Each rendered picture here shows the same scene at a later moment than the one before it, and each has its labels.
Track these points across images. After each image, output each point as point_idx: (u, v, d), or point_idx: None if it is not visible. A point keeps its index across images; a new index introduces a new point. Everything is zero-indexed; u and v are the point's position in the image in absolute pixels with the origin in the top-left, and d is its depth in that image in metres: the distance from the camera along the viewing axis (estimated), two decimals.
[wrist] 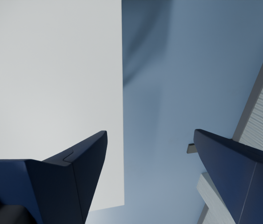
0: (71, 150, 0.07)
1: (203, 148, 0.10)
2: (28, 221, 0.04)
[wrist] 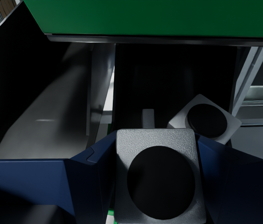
0: (92, 150, 0.07)
1: None
2: (62, 221, 0.04)
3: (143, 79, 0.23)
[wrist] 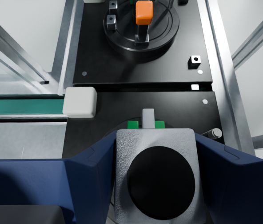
0: (92, 150, 0.07)
1: None
2: (62, 221, 0.04)
3: None
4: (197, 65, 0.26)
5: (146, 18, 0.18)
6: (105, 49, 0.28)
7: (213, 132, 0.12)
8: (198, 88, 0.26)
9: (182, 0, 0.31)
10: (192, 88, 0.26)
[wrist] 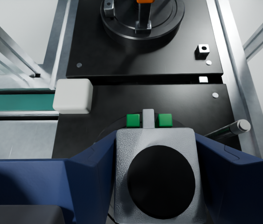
0: (92, 150, 0.07)
1: None
2: (62, 221, 0.04)
3: None
4: (205, 54, 0.23)
5: None
6: (102, 39, 0.25)
7: (240, 124, 0.09)
8: (207, 81, 0.23)
9: None
10: (200, 80, 0.23)
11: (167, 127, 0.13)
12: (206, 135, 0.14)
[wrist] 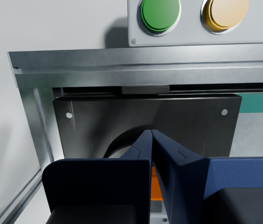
0: (136, 150, 0.07)
1: (153, 149, 0.10)
2: (136, 221, 0.04)
3: None
4: None
5: None
6: None
7: None
8: None
9: None
10: None
11: None
12: None
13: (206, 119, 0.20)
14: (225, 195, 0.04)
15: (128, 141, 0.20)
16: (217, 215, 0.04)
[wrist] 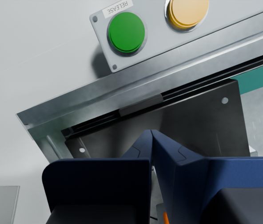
0: (136, 150, 0.07)
1: (153, 149, 0.10)
2: (136, 221, 0.04)
3: None
4: None
5: None
6: None
7: None
8: None
9: None
10: None
11: None
12: None
13: (209, 112, 0.19)
14: (225, 195, 0.04)
15: None
16: (217, 215, 0.04)
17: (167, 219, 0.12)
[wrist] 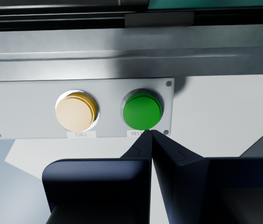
0: (136, 150, 0.07)
1: (153, 149, 0.10)
2: (136, 221, 0.04)
3: None
4: None
5: None
6: None
7: None
8: None
9: None
10: None
11: None
12: None
13: None
14: (225, 195, 0.04)
15: None
16: (217, 215, 0.04)
17: None
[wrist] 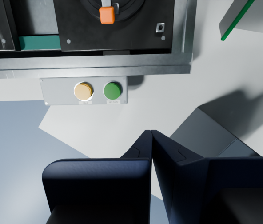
0: (136, 150, 0.07)
1: (153, 149, 0.10)
2: (136, 221, 0.04)
3: None
4: (161, 32, 0.31)
5: (109, 23, 0.23)
6: (80, 12, 0.30)
7: None
8: None
9: None
10: None
11: None
12: None
13: None
14: (225, 195, 0.04)
15: None
16: (217, 215, 0.04)
17: None
